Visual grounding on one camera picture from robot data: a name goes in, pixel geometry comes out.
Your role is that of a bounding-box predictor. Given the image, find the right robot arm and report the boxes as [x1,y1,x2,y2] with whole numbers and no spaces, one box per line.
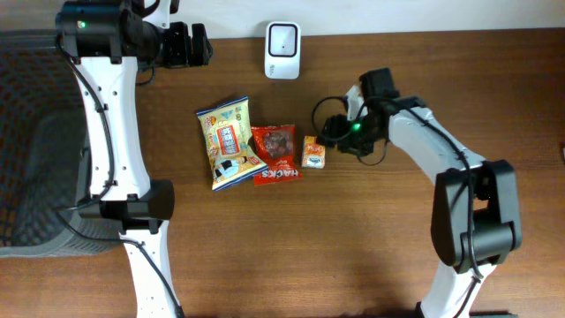
[314,68,523,317]

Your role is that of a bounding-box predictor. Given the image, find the white barcode scanner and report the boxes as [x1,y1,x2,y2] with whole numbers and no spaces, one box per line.
[264,21,302,80]

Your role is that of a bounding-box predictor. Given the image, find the orange tissue pack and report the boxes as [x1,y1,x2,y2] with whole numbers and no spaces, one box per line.
[301,136,326,169]

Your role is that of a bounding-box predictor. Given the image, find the grey plastic mesh basket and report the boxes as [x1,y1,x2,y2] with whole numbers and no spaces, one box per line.
[1,30,118,258]

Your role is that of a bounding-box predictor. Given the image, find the yellow wet wipes pack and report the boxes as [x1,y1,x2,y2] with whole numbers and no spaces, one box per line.
[196,96,268,192]

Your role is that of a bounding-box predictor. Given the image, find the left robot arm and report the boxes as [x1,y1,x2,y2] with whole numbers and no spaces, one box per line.
[56,0,214,317]

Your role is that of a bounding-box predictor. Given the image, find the red snack bag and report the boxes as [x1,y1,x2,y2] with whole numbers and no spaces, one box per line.
[252,125,302,186]

